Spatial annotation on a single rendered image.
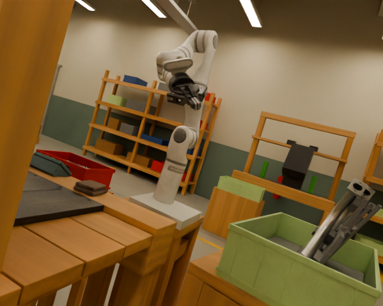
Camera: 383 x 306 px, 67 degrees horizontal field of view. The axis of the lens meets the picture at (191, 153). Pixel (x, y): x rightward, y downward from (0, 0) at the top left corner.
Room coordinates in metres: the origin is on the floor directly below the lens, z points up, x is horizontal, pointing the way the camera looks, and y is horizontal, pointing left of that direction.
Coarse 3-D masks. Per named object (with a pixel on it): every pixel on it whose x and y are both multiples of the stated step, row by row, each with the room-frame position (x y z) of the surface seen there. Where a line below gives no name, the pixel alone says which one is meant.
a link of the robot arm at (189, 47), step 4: (196, 32) 1.25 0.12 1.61; (192, 36) 1.24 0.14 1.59; (196, 36) 1.24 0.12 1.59; (188, 40) 1.21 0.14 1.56; (192, 40) 1.23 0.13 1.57; (184, 44) 1.13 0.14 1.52; (188, 44) 1.15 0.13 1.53; (192, 44) 1.23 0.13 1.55; (176, 48) 1.10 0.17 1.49; (180, 48) 1.09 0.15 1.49; (184, 48) 1.10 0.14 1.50; (188, 48) 1.12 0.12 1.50; (192, 48) 1.23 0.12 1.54; (196, 48) 1.26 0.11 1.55; (188, 52) 1.11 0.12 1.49; (192, 52) 1.13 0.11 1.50; (188, 56) 1.11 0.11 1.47; (192, 56) 1.14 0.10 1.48
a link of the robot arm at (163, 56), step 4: (160, 52) 1.01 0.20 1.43; (164, 52) 1.00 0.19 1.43; (168, 52) 1.01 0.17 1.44; (172, 52) 1.02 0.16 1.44; (176, 52) 1.04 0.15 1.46; (180, 52) 1.06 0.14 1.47; (184, 52) 1.09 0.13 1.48; (156, 56) 1.01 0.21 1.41; (160, 56) 1.00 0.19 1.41; (164, 56) 0.99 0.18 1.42; (168, 56) 1.00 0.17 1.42; (172, 56) 1.00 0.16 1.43; (176, 56) 1.02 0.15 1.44; (180, 56) 1.05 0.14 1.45; (184, 56) 1.08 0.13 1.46; (156, 60) 1.01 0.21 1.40; (160, 60) 1.00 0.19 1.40; (164, 60) 1.00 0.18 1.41; (168, 60) 1.00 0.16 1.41; (156, 64) 1.03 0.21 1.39; (160, 64) 1.01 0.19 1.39; (160, 68) 1.01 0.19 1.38; (160, 72) 1.02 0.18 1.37
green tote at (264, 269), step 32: (256, 224) 1.10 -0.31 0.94; (288, 224) 1.39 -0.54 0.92; (224, 256) 0.90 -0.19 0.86; (256, 256) 0.85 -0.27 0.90; (288, 256) 0.80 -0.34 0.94; (352, 256) 1.24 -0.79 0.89; (256, 288) 0.84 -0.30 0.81; (288, 288) 0.79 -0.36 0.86; (320, 288) 0.75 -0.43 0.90; (352, 288) 0.72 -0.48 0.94
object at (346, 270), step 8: (272, 240) 1.28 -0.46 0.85; (280, 240) 1.33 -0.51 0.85; (288, 240) 1.37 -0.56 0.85; (288, 248) 1.23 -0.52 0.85; (296, 248) 1.27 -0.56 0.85; (328, 264) 1.18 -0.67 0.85; (336, 264) 1.21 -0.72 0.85; (344, 272) 1.14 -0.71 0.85; (352, 272) 1.17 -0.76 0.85; (360, 272) 1.20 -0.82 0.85; (360, 280) 1.09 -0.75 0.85
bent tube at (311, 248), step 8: (352, 184) 0.85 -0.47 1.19; (360, 184) 0.85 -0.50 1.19; (352, 192) 0.83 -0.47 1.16; (360, 192) 0.83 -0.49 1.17; (344, 200) 0.88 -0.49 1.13; (352, 200) 0.87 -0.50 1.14; (336, 208) 0.91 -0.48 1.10; (344, 208) 0.90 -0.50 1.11; (328, 216) 0.92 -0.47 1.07; (336, 216) 0.91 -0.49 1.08; (328, 224) 0.90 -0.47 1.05; (320, 232) 0.88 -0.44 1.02; (328, 232) 0.89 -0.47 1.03; (312, 240) 0.85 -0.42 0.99; (320, 240) 0.86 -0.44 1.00; (304, 248) 0.84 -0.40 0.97; (312, 248) 0.83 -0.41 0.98; (312, 256) 0.83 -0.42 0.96
